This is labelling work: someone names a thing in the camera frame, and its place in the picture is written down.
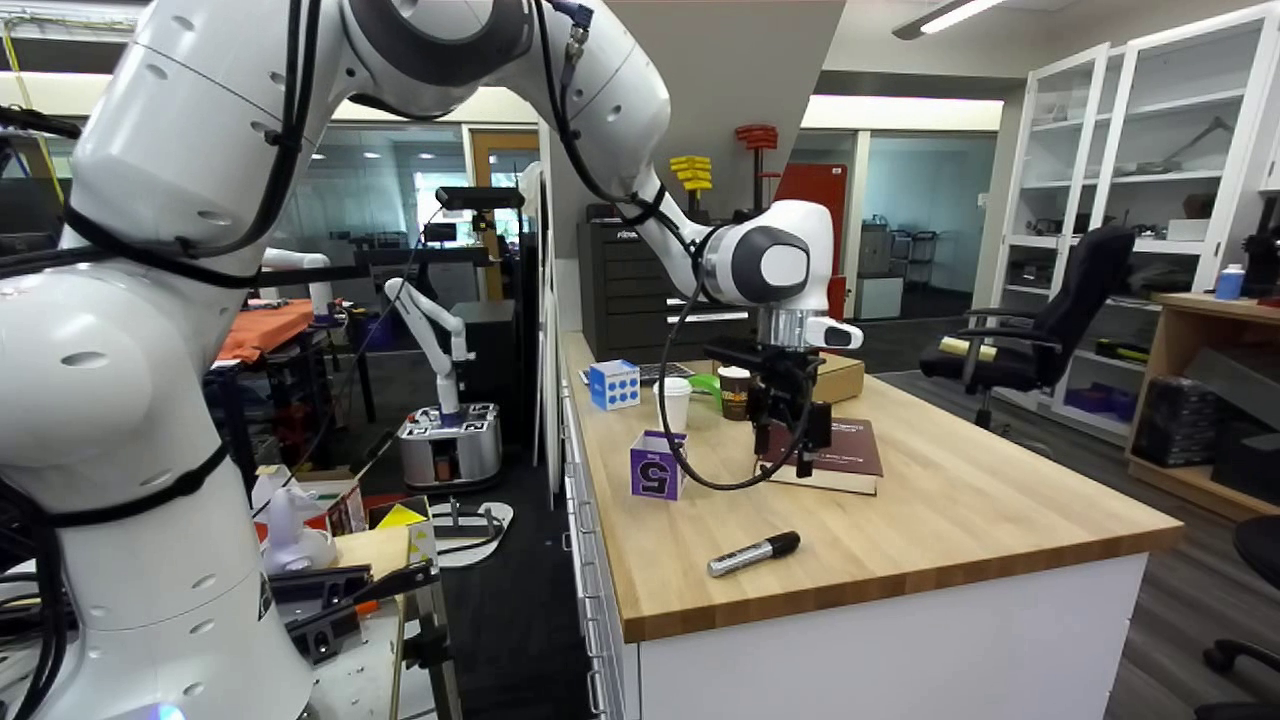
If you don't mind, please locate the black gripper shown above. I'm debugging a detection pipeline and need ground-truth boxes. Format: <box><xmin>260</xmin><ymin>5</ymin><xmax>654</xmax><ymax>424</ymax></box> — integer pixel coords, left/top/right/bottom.
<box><xmin>746</xmin><ymin>344</ymin><xmax>840</xmax><ymax>482</ymax></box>

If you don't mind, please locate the silver black Sharpie marker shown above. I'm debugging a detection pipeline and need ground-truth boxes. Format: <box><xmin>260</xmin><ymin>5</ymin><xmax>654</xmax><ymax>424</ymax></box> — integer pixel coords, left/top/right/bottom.
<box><xmin>704</xmin><ymin>528</ymin><xmax>804</xmax><ymax>585</ymax></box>

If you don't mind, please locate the brown cardboard box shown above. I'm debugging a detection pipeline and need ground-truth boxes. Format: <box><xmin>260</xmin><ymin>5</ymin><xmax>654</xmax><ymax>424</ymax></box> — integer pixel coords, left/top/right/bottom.
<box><xmin>808</xmin><ymin>349</ymin><xmax>867</xmax><ymax>407</ymax></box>

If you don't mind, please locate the purple white open box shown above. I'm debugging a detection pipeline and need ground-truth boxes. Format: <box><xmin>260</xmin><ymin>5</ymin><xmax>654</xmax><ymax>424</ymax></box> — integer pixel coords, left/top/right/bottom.
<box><xmin>628</xmin><ymin>430</ymin><xmax>692</xmax><ymax>504</ymax></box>

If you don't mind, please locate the dark red hardcover book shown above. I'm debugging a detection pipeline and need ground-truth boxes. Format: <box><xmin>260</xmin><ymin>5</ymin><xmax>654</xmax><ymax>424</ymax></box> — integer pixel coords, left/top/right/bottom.
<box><xmin>754</xmin><ymin>416</ymin><xmax>887</xmax><ymax>500</ymax></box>

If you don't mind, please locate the brown paper cup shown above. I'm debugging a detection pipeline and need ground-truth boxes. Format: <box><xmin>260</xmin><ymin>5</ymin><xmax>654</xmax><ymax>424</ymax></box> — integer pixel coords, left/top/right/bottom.
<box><xmin>717</xmin><ymin>364</ymin><xmax>758</xmax><ymax>424</ymax></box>

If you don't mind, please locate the white lidded paper cup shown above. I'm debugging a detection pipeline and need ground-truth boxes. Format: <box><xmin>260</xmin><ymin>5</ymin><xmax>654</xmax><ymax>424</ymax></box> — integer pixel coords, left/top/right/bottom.
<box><xmin>651</xmin><ymin>374</ymin><xmax>696</xmax><ymax>435</ymax></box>

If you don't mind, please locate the blue white cube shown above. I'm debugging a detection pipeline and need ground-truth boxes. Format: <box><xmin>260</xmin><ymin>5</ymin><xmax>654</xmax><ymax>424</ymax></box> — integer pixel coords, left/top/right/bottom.
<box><xmin>584</xmin><ymin>358</ymin><xmax>644</xmax><ymax>416</ymax></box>

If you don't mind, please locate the dark drawer cabinet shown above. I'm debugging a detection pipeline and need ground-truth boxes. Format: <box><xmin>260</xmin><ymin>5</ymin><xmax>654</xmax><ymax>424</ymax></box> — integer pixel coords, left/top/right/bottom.
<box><xmin>575</xmin><ymin>214</ymin><xmax>754</xmax><ymax>368</ymax></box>

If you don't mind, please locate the red metal cabinet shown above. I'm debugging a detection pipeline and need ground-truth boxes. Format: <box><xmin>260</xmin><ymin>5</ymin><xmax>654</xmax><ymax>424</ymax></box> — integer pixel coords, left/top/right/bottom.
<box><xmin>776</xmin><ymin>160</ymin><xmax>851</xmax><ymax>322</ymax></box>

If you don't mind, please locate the yellow sign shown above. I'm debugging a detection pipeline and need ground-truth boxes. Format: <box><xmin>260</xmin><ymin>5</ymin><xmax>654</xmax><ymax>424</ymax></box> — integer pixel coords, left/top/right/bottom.
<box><xmin>667</xmin><ymin>152</ymin><xmax>719</xmax><ymax>202</ymax></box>

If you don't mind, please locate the red sign on pole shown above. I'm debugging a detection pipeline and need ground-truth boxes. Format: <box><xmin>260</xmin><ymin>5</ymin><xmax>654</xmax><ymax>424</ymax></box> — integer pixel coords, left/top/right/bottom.
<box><xmin>732</xmin><ymin>123</ymin><xmax>785</xmax><ymax>219</ymax></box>

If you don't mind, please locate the black mesh office chair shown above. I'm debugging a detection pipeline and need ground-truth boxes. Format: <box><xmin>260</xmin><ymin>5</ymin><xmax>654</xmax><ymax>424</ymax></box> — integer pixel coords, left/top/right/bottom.
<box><xmin>915</xmin><ymin>219</ymin><xmax>1144</xmax><ymax>434</ymax></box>

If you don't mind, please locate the black storage case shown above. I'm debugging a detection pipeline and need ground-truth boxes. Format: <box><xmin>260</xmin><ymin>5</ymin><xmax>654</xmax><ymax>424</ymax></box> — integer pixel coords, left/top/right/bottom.
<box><xmin>1131</xmin><ymin>374</ymin><xmax>1222</xmax><ymax>471</ymax></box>

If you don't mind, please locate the yellow paper note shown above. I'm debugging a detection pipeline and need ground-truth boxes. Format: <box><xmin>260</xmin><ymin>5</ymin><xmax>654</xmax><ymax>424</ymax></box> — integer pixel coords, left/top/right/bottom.
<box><xmin>372</xmin><ymin>500</ymin><xmax>427</xmax><ymax>542</ymax></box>

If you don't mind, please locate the low wooden shelf unit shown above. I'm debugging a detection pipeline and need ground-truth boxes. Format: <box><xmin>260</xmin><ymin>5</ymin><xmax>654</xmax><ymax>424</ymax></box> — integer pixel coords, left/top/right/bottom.
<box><xmin>1122</xmin><ymin>288</ymin><xmax>1280</xmax><ymax>528</ymax></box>

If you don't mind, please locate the white glass-door cabinet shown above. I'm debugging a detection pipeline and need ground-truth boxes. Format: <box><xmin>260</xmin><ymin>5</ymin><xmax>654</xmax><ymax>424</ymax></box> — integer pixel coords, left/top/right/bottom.
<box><xmin>990</xmin><ymin>0</ymin><xmax>1280</xmax><ymax>434</ymax></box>

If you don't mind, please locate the ceiling light strip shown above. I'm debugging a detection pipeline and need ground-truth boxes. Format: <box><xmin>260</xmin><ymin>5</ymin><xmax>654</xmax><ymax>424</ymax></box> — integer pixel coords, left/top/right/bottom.
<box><xmin>892</xmin><ymin>0</ymin><xmax>1009</xmax><ymax>43</ymax></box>

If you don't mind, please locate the black orange bar clamp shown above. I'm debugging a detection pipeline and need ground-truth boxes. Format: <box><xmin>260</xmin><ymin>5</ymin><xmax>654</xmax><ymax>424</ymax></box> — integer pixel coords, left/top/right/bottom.
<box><xmin>262</xmin><ymin>555</ymin><xmax>443</xmax><ymax>663</ymax></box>

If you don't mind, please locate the orange cloth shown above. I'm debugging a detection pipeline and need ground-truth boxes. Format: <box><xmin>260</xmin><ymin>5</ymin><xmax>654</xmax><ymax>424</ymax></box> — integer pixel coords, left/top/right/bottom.
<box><xmin>210</xmin><ymin>297</ymin><xmax>318</xmax><ymax>374</ymax></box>

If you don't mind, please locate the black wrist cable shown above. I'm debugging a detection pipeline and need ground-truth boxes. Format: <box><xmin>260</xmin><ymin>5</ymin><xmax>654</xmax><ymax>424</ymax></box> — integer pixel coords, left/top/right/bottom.
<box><xmin>530</xmin><ymin>0</ymin><xmax>835</xmax><ymax>495</ymax></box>

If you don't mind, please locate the black camera on stand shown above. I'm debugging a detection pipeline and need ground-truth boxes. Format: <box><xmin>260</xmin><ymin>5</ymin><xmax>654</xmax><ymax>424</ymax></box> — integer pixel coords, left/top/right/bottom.
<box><xmin>432</xmin><ymin>180</ymin><xmax>530</xmax><ymax>306</ymax></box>

